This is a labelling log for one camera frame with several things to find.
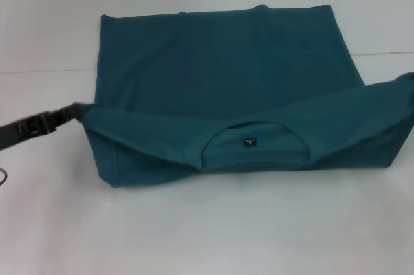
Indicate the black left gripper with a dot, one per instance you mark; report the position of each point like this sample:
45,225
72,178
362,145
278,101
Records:
19,131

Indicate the teal FREE! print T-shirt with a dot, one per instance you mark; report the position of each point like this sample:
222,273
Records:
226,77

